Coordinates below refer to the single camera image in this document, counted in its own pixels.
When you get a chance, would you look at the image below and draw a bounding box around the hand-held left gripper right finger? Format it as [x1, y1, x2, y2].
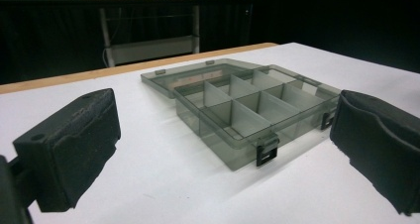
[329, 89, 420, 217]

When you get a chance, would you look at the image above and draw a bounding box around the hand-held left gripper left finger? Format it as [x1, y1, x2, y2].
[12, 87, 122, 213]

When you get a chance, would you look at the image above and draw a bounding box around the white cable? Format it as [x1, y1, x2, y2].
[102, 47, 112, 68]

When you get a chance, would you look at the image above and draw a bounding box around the grey transparent compartment box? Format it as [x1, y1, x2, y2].
[141, 57, 343, 171]

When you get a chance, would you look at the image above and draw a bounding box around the metal frame desk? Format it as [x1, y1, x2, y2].
[72, 0, 252, 68]

